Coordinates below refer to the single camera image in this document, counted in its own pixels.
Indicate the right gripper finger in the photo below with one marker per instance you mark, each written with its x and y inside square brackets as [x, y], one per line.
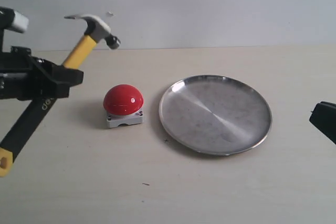
[323, 118]

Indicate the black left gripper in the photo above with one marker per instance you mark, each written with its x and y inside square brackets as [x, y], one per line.
[26, 77]

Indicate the yellow black claw hammer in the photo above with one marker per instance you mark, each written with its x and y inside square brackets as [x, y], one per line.
[19, 134]

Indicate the red dome push button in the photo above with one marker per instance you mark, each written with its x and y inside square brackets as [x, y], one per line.
[123, 105]

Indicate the round steel plate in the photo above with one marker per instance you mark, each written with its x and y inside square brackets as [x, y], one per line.
[215, 115]

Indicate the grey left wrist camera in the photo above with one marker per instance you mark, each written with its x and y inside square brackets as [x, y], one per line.
[13, 20]

